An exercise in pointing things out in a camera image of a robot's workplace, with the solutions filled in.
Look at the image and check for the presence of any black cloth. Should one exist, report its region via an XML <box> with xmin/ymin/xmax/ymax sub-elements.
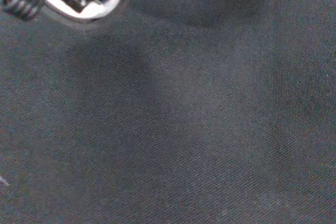
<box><xmin>0</xmin><ymin>0</ymin><xmax>336</xmax><ymax>224</ymax></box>

